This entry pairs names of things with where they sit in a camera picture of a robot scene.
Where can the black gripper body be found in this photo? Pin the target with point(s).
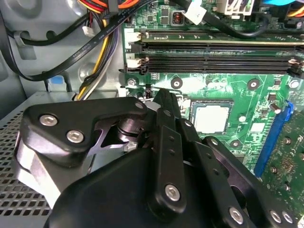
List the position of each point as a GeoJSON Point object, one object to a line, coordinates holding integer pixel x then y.
{"type": "Point", "coordinates": [107, 202]}

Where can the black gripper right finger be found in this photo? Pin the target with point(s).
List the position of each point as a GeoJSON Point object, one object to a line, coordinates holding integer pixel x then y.
{"type": "Point", "coordinates": [213, 171]}

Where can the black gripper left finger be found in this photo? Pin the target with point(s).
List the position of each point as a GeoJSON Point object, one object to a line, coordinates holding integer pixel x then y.
{"type": "Point", "coordinates": [107, 109]}

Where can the CPU with silver top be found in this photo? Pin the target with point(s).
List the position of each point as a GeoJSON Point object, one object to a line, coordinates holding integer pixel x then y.
{"type": "Point", "coordinates": [211, 118]}

